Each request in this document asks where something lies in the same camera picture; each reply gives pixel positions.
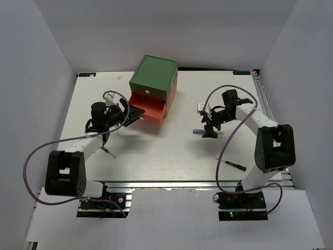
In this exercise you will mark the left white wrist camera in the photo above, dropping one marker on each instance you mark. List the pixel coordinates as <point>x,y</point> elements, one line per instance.
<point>109,99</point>

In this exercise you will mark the aluminium right side rail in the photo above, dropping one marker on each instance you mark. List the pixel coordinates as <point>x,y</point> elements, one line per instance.
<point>284,177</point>

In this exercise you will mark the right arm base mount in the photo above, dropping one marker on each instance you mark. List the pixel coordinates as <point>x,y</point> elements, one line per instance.
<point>238,205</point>

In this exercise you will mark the black logo sticker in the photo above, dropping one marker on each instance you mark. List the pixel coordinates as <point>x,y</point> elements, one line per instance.
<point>241,73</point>
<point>87,74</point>

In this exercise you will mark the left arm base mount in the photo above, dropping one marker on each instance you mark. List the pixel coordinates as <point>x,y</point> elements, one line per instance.
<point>114,203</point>

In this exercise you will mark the slim green screwdriver right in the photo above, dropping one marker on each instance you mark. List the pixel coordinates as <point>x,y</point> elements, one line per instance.
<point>237,166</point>

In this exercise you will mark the yellow bottom drawer box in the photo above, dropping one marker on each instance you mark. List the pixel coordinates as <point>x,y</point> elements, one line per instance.
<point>169,103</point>

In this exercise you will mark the orange drawer box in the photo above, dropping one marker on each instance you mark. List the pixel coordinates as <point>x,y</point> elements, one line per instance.
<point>154,108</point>

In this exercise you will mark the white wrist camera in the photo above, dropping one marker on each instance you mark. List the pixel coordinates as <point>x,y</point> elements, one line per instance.
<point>109,99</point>
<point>204,109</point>

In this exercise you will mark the left black logo sticker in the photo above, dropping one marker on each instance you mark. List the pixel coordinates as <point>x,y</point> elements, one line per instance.
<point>87,74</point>

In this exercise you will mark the right black logo sticker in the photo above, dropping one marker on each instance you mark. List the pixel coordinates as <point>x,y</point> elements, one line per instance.
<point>241,73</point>

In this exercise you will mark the aluminium front rail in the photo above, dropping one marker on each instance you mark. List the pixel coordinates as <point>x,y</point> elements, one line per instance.
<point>161,184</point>

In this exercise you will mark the green top drawer box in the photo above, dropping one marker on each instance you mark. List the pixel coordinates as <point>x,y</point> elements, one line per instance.
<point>153,77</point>

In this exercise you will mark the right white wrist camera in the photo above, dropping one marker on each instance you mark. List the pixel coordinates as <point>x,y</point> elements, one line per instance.
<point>204,109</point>

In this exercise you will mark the aluminium rail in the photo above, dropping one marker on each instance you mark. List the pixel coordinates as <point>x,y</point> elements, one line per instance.
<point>284,177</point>
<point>161,184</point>

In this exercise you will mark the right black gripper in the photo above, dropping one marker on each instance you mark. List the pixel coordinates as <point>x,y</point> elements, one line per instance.
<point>209,133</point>

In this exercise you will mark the slim green screwdriver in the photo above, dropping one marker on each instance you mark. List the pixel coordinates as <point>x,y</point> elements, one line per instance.
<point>107,151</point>
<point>237,166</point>

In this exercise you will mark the blue red screwdriver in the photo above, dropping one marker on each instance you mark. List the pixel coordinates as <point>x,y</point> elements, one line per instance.
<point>201,132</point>

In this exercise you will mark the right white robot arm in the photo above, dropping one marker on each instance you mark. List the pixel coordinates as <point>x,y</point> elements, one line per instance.
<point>274,146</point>

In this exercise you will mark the slim green screwdriver left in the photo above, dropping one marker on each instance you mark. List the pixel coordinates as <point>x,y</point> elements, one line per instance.
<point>107,151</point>

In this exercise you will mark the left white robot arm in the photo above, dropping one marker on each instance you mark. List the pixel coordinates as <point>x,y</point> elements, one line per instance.
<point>66,172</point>

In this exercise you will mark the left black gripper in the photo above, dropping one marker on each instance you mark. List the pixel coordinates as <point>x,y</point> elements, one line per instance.
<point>135,112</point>

